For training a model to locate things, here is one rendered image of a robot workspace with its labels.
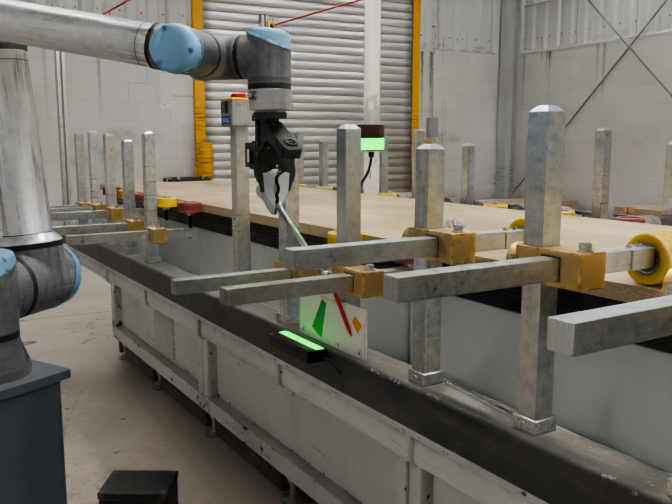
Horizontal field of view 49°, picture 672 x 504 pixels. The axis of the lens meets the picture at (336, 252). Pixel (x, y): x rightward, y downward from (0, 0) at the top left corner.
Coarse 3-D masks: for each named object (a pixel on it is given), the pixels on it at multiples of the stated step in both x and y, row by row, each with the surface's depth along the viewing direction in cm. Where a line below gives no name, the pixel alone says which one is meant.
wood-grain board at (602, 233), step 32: (160, 192) 312; (192, 192) 312; (224, 192) 312; (320, 192) 312; (320, 224) 191; (384, 224) 191; (480, 224) 191; (576, 224) 191; (608, 224) 191; (640, 224) 191; (480, 256) 138; (608, 288) 114; (640, 288) 109
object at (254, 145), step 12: (252, 120) 157; (264, 120) 153; (276, 120) 153; (252, 144) 154; (264, 144) 151; (252, 156) 155; (264, 156) 151; (276, 156) 152; (252, 168) 155; (276, 168) 157
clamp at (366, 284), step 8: (336, 272) 146; (344, 272) 143; (352, 272) 141; (360, 272) 139; (368, 272) 138; (376, 272) 139; (360, 280) 139; (368, 280) 139; (376, 280) 140; (360, 288) 139; (368, 288) 139; (376, 288) 140; (360, 296) 139; (368, 296) 139; (376, 296) 140
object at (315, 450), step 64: (192, 256) 277; (256, 256) 229; (128, 320) 372; (384, 320) 172; (448, 320) 153; (512, 320) 137; (192, 384) 290; (256, 384) 245; (512, 384) 138; (576, 384) 125; (640, 384) 114; (256, 448) 241; (320, 448) 211; (384, 448) 183; (640, 448) 115
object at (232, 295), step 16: (384, 272) 145; (224, 288) 128; (240, 288) 129; (256, 288) 130; (272, 288) 132; (288, 288) 134; (304, 288) 135; (320, 288) 137; (336, 288) 139; (352, 288) 141; (224, 304) 128; (240, 304) 129
